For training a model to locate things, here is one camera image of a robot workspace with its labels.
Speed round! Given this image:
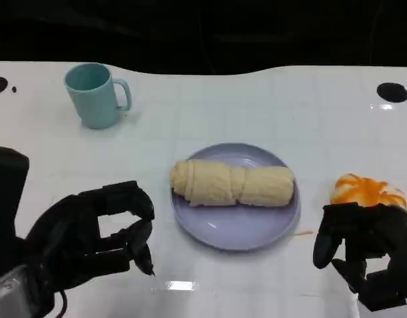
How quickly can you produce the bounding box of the orange and white bread roll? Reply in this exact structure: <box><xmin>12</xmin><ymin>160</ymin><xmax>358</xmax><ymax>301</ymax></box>
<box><xmin>330</xmin><ymin>172</ymin><xmax>407</xmax><ymax>209</ymax></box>

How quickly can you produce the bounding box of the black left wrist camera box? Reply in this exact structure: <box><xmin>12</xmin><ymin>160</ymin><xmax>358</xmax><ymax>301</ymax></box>
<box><xmin>0</xmin><ymin>144</ymin><xmax>30</xmax><ymax>276</ymax></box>

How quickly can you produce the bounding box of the pale green mug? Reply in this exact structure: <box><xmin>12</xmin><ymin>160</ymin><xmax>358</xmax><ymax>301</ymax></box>
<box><xmin>64</xmin><ymin>62</ymin><xmax>133</xmax><ymax>130</ymax></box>

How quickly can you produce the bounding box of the lilac plate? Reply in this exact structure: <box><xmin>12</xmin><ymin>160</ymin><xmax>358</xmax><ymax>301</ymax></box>
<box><xmin>171</xmin><ymin>142</ymin><xmax>302</xmax><ymax>251</ymax></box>

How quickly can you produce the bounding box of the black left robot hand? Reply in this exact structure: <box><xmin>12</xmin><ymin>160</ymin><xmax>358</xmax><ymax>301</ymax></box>
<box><xmin>16</xmin><ymin>180</ymin><xmax>156</xmax><ymax>299</ymax></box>

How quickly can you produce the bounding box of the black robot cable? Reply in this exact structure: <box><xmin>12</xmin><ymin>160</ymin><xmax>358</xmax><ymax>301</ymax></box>
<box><xmin>56</xmin><ymin>290</ymin><xmax>69</xmax><ymax>318</ymax></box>

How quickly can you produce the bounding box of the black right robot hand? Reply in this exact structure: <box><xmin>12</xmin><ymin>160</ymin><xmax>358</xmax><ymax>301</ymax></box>
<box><xmin>312</xmin><ymin>202</ymin><xmax>407</xmax><ymax>312</ymax></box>

